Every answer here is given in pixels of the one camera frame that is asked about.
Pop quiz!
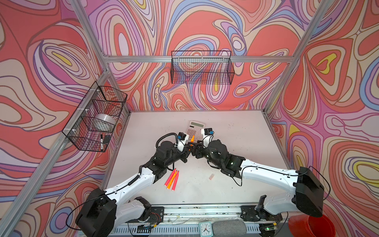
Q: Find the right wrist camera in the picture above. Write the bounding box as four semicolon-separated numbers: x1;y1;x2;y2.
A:
201;128;214;148

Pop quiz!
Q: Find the pink calculator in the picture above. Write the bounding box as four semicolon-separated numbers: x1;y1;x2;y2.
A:
186;120;205;141

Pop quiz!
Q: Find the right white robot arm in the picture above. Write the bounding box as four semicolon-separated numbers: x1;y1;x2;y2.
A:
189;140;325;218

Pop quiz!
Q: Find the red bucket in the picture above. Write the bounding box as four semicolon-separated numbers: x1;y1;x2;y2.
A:
288;214;336;237

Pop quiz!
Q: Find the pink pen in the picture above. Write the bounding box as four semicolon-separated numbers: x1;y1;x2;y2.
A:
165;168;176;187
172;171;179;191

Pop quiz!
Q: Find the black marker in basket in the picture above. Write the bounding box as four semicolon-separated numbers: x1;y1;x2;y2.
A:
100;134;104;152

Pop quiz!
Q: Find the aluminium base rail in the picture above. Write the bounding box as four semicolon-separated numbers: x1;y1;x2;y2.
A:
112;202;322;236

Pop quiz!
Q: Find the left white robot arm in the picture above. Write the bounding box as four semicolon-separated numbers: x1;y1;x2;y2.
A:
75;141;192;237

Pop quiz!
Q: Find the pink pen left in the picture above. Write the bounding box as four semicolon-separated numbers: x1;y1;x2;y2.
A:
165;168;176;187

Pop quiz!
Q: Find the black wire basket back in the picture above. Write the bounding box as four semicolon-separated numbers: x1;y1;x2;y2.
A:
170;49;235;85

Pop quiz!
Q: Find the black wire basket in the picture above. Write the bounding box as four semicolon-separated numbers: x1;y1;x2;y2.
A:
170;49;235;85
62;82;127;153

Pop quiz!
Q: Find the orange pen in bundle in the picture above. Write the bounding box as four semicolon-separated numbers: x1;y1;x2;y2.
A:
167;171;178;189

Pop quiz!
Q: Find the pink pen right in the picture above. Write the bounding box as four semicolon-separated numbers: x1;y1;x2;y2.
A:
172;171;179;191

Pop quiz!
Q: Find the black wire basket left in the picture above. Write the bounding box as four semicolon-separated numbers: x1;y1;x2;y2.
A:
62;82;127;153

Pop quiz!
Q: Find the silver tape roll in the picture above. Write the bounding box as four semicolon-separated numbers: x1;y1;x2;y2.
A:
91;114;116;132

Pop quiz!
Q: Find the small white clock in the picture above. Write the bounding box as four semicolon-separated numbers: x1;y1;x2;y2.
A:
199;221;214;237

